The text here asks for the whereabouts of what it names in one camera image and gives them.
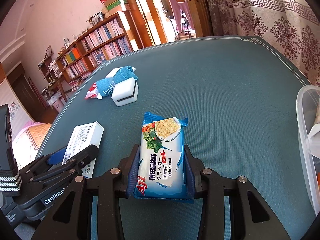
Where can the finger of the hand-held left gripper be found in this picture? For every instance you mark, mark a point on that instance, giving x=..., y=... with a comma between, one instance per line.
x=57, y=156
x=85, y=155

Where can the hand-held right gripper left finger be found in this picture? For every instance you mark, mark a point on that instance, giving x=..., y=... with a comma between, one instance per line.
x=133, y=180

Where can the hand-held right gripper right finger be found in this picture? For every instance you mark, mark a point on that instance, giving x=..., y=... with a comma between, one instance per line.
x=190, y=178

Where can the white and blue medicine box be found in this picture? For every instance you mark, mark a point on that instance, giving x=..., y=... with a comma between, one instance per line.
x=85, y=135

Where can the blue cracker packet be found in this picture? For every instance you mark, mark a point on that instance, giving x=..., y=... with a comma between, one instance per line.
x=162, y=160

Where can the red snack packet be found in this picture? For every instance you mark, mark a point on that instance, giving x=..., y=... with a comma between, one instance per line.
x=92, y=90

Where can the white sponge with black stripe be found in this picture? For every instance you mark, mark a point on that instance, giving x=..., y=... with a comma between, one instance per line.
x=125, y=97

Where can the clear plastic container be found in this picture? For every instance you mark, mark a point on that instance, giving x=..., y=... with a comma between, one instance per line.
x=303, y=142

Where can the white waste bin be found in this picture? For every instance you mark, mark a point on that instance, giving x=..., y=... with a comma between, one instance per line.
x=56, y=103

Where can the dark wooden wardrobe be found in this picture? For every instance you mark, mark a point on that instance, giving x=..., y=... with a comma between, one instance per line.
x=22, y=97

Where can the blue rolled towel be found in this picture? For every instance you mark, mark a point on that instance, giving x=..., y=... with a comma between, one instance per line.
x=110, y=85

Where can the small wooden shelf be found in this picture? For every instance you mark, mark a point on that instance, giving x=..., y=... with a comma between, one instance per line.
x=50, y=80

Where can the rows of books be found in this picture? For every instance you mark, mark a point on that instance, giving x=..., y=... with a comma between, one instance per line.
x=100, y=42

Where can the wooden bookcase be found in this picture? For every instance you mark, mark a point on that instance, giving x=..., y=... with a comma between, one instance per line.
x=130, y=33

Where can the hanging pink pants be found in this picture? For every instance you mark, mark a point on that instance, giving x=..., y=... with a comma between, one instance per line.
x=178, y=12

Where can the patterned floral curtain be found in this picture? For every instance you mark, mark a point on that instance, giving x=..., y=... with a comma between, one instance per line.
x=275, y=25

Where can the picture frame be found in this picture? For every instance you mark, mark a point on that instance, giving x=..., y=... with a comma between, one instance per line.
x=98, y=17

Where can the wooden door frame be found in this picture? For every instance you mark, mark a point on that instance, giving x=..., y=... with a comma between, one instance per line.
x=140, y=12

